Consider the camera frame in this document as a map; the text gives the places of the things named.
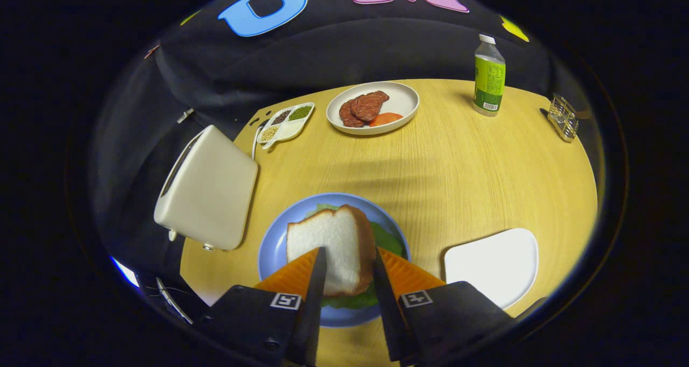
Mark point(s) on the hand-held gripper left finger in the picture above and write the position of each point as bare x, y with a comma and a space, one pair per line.
312, 302

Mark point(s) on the toasted bread slice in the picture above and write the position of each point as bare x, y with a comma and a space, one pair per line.
334, 243

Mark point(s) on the white toaster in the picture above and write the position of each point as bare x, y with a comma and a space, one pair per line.
210, 195

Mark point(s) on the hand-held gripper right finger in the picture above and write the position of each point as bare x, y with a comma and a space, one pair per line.
388, 302

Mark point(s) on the blue round plate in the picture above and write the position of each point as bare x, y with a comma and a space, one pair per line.
274, 248

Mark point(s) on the white divided condiment dish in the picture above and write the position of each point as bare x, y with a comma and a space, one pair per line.
292, 131

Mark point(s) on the green label plastic bottle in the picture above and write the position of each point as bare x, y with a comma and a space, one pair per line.
489, 82

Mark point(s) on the black backdrop cloth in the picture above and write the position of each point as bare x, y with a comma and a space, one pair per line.
377, 44

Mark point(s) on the orange tomato slice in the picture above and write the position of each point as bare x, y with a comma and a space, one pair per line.
386, 119

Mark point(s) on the white square plate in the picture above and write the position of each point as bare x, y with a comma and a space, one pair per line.
495, 265

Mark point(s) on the brown meat patty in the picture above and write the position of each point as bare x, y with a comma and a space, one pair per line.
368, 106
347, 117

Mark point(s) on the green lettuce leaf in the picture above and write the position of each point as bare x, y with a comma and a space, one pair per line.
388, 240

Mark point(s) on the pink cloth clip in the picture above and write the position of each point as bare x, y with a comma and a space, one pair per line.
152, 51

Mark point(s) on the pile of dark red beans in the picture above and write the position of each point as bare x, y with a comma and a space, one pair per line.
281, 117

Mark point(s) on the white stand frame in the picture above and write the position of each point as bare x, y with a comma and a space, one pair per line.
173, 301

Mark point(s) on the bright screen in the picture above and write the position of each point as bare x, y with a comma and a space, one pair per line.
125, 273

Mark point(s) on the pile of green beans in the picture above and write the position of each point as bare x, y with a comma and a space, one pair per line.
300, 113

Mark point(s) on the round white plate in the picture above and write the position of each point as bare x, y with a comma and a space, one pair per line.
402, 100

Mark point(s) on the pile of pale soybeans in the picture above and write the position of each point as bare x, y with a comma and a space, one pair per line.
268, 133

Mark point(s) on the silver cloth clip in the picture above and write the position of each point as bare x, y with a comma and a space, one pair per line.
185, 115

